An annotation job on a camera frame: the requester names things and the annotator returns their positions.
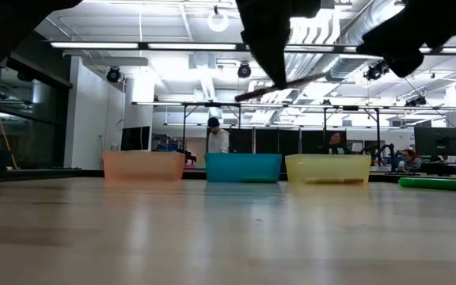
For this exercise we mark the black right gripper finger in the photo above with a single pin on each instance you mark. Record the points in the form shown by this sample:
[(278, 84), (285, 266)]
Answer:
[(398, 51)]

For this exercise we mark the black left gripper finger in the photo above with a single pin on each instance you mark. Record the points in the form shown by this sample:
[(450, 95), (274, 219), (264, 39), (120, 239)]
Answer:
[(279, 59), (267, 59)]

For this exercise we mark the green thick marker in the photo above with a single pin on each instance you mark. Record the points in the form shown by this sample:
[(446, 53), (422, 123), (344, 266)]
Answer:
[(438, 184)]

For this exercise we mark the background black robot arm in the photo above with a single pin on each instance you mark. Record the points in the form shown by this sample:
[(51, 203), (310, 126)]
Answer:
[(190, 157)]

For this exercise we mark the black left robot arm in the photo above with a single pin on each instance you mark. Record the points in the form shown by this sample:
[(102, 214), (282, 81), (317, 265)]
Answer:
[(14, 23)]

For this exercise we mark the round black speaker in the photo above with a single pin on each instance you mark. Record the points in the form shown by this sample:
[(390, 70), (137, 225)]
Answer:
[(244, 70), (113, 75)]

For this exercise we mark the black track spotlights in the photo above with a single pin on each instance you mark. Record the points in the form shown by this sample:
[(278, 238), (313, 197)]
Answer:
[(376, 71)]

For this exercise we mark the person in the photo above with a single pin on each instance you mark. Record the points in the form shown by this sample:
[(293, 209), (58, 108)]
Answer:
[(335, 144), (410, 160), (218, 142)]

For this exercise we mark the black monitor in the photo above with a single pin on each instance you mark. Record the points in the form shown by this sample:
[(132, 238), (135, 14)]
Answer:
[(135, 138), (438, 140)]

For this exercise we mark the blue plastic bin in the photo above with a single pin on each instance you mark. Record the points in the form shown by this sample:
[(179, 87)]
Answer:
[(244, 168)]

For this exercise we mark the yellow translucent plastic bin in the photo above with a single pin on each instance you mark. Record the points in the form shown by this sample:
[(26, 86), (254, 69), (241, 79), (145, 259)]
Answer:
[(327, 166)]

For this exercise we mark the orange translucent plastic bin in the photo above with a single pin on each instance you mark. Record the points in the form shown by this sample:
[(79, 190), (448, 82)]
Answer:
[(145, 168)]

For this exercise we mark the long ceiling light bar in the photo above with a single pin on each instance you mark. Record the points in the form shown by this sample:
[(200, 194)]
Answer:
[(93, 45)]

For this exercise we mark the silver ventilation duct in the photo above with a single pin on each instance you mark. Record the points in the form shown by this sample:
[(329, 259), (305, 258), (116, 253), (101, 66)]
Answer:
[(343, 67)]

